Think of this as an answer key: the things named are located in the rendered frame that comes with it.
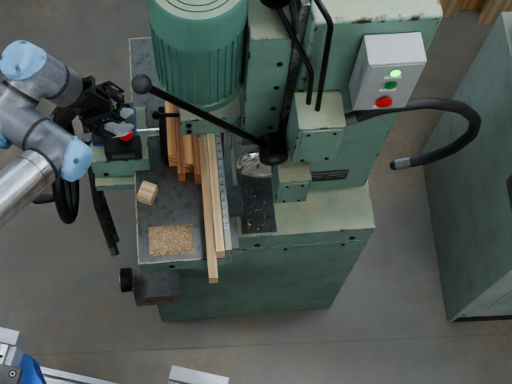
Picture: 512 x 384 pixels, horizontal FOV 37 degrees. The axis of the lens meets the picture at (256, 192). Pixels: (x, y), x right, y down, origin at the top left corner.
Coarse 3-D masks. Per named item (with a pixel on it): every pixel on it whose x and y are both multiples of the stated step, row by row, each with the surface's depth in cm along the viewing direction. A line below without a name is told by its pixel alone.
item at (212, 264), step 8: (200, 152) 178; (200, 160) 177; (208, 160) 177; (200, 168) 176; (208, 168) 176; (208, 176) 175; (208, 184) 175; (208, 192) 174; (208, 200) 173; (208, 208) 172; (208, 216) 172; (208, 224) 171; (208, 232) 170; (208, 240) 170; (208, 248) 169; (208, 256) 168; (208, 264) 167; (216, 264) 167; (208, 272) 167; (216, 272) 167; (216, 280) 168
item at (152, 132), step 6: (162, 108) 175; (162, 120) 174; (162, 126) 174; (138, 132) 176; (144, 132) 176; (150, 132) 177; (156, 132) 177; (162, 132) 173; (150, 138) 177; (156, 138) 178; (162, 138) 173; (162, 144) 174; (162, 150) 176; (162, 156) 180
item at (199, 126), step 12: (180, 108) 167; (228, 108) 168; (180, 120) 166; (192, 120) 166; (204, 120) 167; (228, 120) 168; (240, 120) 168; (192, 132) 171; (204, 132) 172; (216, 132) 172
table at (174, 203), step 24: (144, 48) 192; (144, 72) 190; (144, 96) 187; (168, 168) 180; (168, 192) 178; (192, 192) 178; (144, 216) 175; (168, 216) 175; (192, 216) 176; (144, 240) 173; (144, 264) 171; (168, 264) 173; (192, 264) 175
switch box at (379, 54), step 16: (416, 32) 129; (368, 48) 127; (384, 48) 127; (400, 48) 127; (416, 48) 127; (368, 64) 126; (384, 64) 126; (400, 64) 127; (416, 64) 127; (352, 80) 139; (368, 80) 130; (384, 80) 131; (400, 80) 131; (416, 80) 132; (352, 96) 140; (368, 96) 135; (384, 96) 136; (400, 96) 137
